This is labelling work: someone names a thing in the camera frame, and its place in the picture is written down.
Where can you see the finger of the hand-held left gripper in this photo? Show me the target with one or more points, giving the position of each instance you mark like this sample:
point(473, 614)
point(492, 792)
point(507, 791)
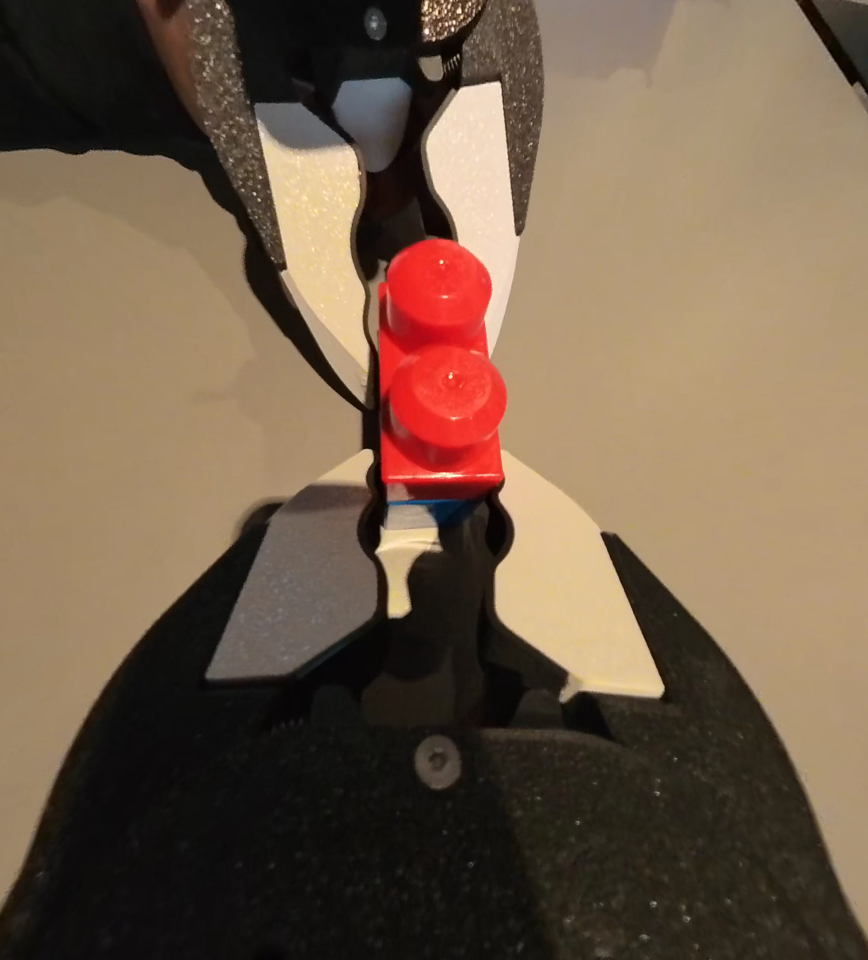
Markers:
point(479, 172)
point(314, 225)

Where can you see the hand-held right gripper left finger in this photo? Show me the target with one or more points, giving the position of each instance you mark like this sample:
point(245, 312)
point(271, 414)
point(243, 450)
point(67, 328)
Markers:
point(291, 592)

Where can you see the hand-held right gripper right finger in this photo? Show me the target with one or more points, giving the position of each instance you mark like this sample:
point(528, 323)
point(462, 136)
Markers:
point(569, 600)

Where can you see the blue mega block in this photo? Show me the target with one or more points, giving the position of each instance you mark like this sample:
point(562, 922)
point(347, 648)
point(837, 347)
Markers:
point(441, 506)

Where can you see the red mega block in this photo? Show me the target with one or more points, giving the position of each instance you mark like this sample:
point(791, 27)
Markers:
point(441, 390)

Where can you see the person's left hand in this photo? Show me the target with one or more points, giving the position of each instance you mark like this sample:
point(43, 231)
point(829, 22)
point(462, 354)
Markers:
point(168, 45)

